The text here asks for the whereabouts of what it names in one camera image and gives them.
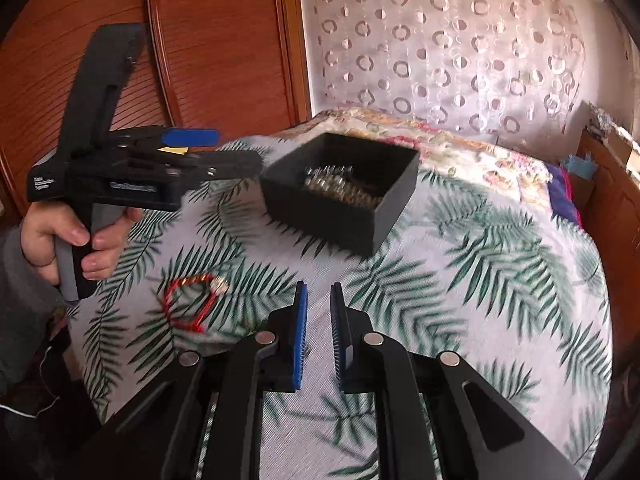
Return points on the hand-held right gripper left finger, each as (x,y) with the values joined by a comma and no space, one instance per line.
(300,340)

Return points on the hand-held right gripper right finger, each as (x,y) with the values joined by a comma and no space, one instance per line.
(338,340)

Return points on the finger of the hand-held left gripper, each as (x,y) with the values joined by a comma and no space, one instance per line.
(230,166)
(192,137)

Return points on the black square box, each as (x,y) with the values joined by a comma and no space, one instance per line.
(320,220)

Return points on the person's left forearm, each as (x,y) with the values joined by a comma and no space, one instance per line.
(20,310)

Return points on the person's left hand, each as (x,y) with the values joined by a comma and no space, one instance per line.
(45,235)

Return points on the yellow plush toy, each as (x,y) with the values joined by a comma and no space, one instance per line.
(177,150)

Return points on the brown wooden wardrobe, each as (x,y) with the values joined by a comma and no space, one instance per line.
(225,60)

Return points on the leaf print cloth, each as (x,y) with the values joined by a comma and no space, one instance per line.
(475,285)

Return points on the circle pattern curtain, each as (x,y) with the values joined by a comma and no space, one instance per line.
(425,60)

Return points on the floral blanket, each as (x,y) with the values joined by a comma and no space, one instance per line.
(475,160)

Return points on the blue blanket with red edge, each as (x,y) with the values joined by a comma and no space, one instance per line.
(562,195)

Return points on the blue paper bag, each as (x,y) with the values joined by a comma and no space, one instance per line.
(582,165)

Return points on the long wooden cabinet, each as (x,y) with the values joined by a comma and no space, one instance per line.
(615,210)

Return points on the cardboard box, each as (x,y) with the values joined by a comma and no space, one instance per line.
(620,146)

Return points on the patterned cloth pile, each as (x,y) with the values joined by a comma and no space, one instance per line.
(604,116)

